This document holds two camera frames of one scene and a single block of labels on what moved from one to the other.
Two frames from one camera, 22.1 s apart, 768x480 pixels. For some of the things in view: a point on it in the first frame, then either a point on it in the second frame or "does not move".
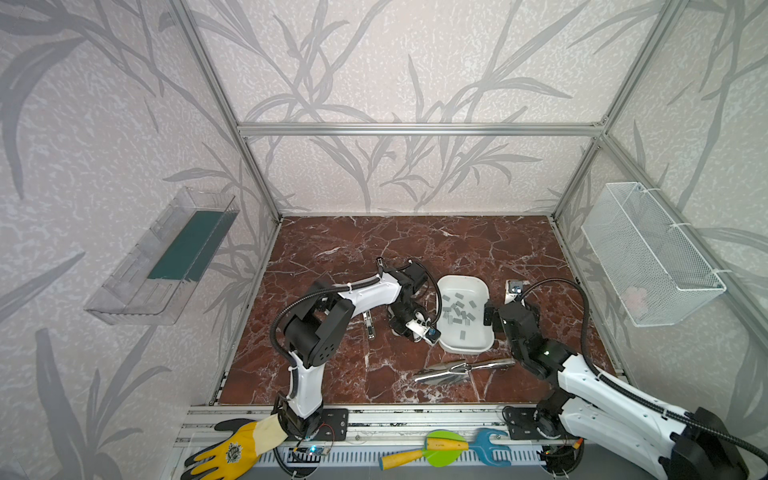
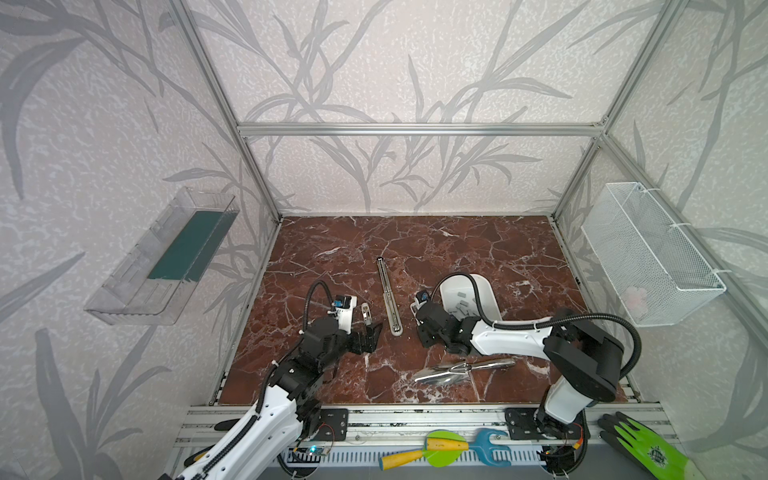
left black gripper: x=405 y=318 -> x=362 y=336
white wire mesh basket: x=654 y=270 does not move
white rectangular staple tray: x=462 y=327 does not move
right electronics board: x=562 y=460 does not move
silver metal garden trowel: x=459 y=368 does not move
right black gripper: x=501 y=312 -> x=428 y=327
